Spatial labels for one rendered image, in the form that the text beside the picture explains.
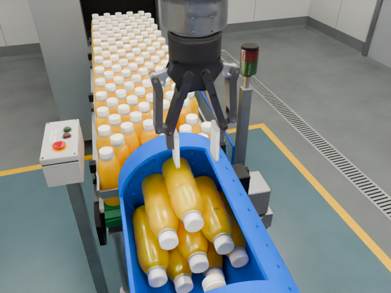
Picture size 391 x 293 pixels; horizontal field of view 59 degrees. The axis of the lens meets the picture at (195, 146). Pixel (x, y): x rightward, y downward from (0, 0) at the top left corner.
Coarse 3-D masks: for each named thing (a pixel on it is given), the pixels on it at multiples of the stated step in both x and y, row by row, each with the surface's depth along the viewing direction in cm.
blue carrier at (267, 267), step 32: (128, 160) 80; (160, 160) 83; (192, 160) 86; (224, 160) 78; (128, 192) 86; (224, 192) 67; (128, 224) 81; (256, 224) 62; (128, 256) 66; (224, 256) 82; (256, 256) 54; (160, 288) 75; (224, 288) 48; (256, 288) 49; (288, 288) 52
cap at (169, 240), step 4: (168, 232) 71; (172, 232) 71; (160, 236) 71; (164, 236) 70; (168, 236) 70; (172, 236) 70; (176, 236) 71; (160, 240) 70; (164, 240) 70; (168, 240) 70; (172, 240) 70; (176, 240) 71; (160, 244) 70; (164, 244) 70; (168, 244) 71; (172, 244) 71; (176, 244) 71; (164, 248) 71; (168, 248) 71; (172, 248) 72
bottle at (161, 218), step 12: (144, 180) 83; (156, 180) 82; (144, 192) 81; (156, 192) 78; (144, 204) 79; (156, 204) 75; (168, 204) 76; (156, 216) 73; (168, 216) 73; (156, 228) 72; (168, 228) 71
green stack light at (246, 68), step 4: (240, 60) 123; (240, 64) 123; (244, 64) 122; (248, 64) 121; (252, 64) 121; (256, 64) 122; (240, 68) 124; (244, 68) 122; (248, 68) 122; (252, 68) 122; (256, 68) 123; (240, 72) 125; (244, 72) 123; (248, 72) 123; (252, 72) 123; (256, 72) 125
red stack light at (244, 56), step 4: (240, 48) 121; (240, 52) 121; (244, 52) 119; (248, 52) 119; (252, 52) 119; (256, 52) 119; (240, 56) 122; (244, 56) 120; (248, 56) 119; (252, 56) 119; (256, 56) 120; (244, 60) 121; (248, 60) 120; (252, 60) 120; (256, 60) 121
